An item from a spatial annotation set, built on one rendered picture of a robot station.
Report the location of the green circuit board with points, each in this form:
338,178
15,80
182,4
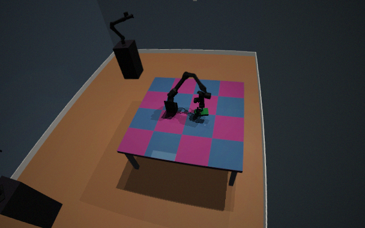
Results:
202,111

